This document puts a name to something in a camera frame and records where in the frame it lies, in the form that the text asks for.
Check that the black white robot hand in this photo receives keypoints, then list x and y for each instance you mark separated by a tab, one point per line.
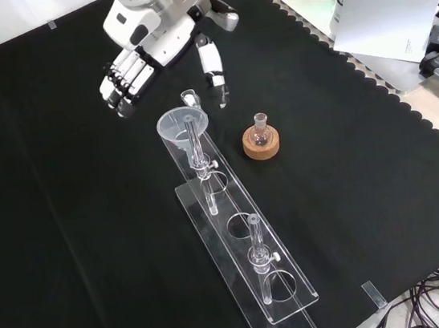
167	41

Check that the translucent plastic funnel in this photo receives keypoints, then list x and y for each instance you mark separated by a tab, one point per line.
170	128

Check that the clear acrylic funnel stand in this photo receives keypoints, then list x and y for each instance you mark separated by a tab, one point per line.
245	233

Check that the small clear glass vessel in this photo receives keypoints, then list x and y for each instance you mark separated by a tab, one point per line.
189	97

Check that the clear tape strip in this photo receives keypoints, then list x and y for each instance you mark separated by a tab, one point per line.
52	24
374	294

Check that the small round-bottom glass flask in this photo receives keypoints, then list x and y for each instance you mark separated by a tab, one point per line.
261	134

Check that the black table cloth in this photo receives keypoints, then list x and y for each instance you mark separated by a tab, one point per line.
90	229

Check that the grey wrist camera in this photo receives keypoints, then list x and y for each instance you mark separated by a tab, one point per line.
226	15

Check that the grey metal base plate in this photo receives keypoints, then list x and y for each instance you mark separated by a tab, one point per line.
393	73

